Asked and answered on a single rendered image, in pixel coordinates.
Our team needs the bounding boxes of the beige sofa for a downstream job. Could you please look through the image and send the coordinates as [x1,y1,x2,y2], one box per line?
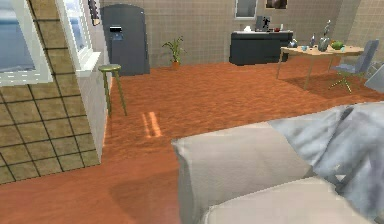
[171,121,378,224]

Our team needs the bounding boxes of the dark grey fridge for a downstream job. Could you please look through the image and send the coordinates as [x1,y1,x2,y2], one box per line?
[100,3,151,77]

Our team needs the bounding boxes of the green potted house plant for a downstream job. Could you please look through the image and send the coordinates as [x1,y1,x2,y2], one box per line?
[161,35,188,70]

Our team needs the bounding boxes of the dark grey sideboard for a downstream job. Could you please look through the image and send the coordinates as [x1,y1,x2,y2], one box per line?
[228,30,295,66]

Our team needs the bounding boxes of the white framed window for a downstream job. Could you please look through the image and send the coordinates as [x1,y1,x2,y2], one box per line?
[55,0,102,78]
[0,0,54,88]
[234,0,259,20]

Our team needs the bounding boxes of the light wood dining table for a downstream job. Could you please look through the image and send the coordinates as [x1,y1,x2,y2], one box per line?
[275,44,365,91]

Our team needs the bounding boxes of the dark striped wall hanging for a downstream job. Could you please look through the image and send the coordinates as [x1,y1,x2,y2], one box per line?
[87,0,101,27]

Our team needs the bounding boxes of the green round stool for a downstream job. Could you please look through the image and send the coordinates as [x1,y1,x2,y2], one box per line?
[97,63,128,118]

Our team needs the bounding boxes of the grey coffee machine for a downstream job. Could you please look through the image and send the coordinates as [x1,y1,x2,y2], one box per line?
[255,15,272,33]

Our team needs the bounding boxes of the grey blue sofa cushion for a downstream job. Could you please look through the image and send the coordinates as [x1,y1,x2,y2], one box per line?
[267,101,384,222]

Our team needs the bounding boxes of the dark framed wall picture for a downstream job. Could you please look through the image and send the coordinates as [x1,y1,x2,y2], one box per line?
[265,0,288,10]

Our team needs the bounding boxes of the blue grey chair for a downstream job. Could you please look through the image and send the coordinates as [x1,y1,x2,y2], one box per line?
[328,39,380,94]

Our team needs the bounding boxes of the grey tall vase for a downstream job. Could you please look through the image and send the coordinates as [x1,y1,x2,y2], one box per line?
[317,19,332,53]

